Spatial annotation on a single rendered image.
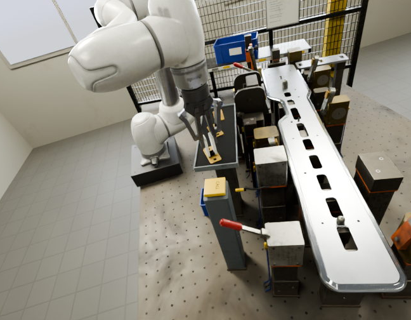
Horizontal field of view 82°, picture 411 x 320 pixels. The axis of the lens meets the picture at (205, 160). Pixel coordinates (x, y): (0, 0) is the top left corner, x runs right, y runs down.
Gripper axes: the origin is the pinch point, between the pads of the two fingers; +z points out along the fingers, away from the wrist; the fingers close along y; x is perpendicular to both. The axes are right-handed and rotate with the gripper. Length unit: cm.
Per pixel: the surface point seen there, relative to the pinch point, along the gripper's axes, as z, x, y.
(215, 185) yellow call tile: 4.2, -13.3, -3.7
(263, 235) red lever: 12.9, -27.8, 2.8
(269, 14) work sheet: -4, 112, 85
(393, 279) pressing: 20, -46, 25
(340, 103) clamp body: 16, 15, 64
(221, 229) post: 21.0, -15.9, -6.2
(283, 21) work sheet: 3, 109, 94
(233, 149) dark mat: 4.1, -1.4, 6.9
